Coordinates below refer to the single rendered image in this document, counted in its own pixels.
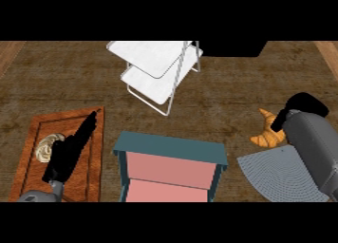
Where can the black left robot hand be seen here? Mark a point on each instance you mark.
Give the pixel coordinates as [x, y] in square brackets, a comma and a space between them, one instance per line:
[68, 152]

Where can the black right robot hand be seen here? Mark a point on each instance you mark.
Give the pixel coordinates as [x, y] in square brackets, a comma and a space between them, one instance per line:
[307, 102]

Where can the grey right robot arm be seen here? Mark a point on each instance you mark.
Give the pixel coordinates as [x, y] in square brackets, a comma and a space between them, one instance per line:
[318, 152]

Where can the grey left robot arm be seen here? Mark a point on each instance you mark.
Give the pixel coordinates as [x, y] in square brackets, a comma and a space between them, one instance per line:
[48, 193]

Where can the grey round placemat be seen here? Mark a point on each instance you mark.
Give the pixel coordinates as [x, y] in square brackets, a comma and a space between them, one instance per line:
[276, 175]

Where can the pale round pastry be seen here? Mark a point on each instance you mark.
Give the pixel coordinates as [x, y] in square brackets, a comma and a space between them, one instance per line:
[46, 148]

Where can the brown wooden cutting board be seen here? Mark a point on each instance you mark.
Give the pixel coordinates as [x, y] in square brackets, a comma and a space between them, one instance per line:
[33, 171]

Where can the orange croissant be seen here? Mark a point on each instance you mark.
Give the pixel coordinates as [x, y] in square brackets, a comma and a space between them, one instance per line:
[268, 134]

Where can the teal and pink stool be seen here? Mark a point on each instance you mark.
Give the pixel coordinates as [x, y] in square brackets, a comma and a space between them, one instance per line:
[169, 171]

